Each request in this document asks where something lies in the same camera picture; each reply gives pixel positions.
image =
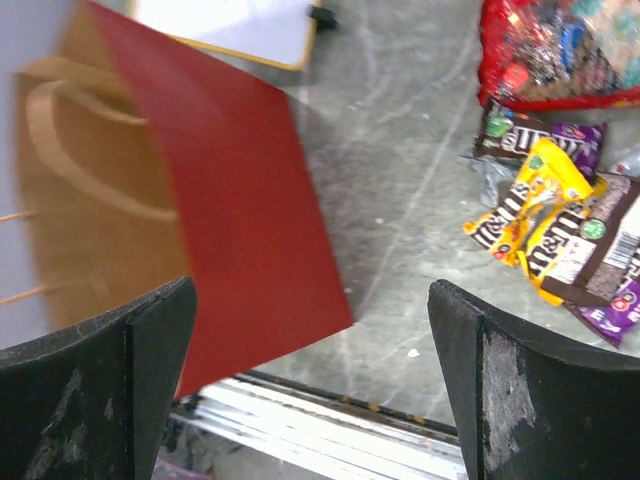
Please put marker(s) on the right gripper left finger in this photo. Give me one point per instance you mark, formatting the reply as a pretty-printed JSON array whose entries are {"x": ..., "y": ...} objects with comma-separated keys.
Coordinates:
[{"x": 91, "y": 401}]

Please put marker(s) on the red paper bag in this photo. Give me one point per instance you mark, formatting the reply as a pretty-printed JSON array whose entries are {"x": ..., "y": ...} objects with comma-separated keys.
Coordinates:
[{"x": 139, "y": 160}]

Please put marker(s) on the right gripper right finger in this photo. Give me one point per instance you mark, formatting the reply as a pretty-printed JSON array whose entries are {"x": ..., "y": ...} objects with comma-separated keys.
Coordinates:
[{"x": 529, "y": 403}]

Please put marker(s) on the red cookie snack bag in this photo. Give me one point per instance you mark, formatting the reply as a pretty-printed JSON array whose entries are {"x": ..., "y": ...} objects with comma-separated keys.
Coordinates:
[{"x": 559, "y": 55}]

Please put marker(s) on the silver foil snack packet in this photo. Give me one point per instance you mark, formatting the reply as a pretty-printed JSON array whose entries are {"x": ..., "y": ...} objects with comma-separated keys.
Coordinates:
[{"x": 628, "y": 164}]

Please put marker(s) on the small whiteboard yellow frame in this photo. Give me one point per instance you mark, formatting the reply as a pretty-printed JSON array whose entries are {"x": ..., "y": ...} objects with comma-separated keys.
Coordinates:
[{"x": 275, "y": 33}]

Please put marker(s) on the aluminium rail frame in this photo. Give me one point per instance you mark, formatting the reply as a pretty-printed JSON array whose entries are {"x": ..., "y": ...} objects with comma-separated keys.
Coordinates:
[{"x": 332, "y": 435}]

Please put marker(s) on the yellow M&M packet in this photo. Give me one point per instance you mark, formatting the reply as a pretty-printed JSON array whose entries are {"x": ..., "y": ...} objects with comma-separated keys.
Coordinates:
[
  {"x": 549, "y": 239},
  {"x": 547, "y": 177}
]

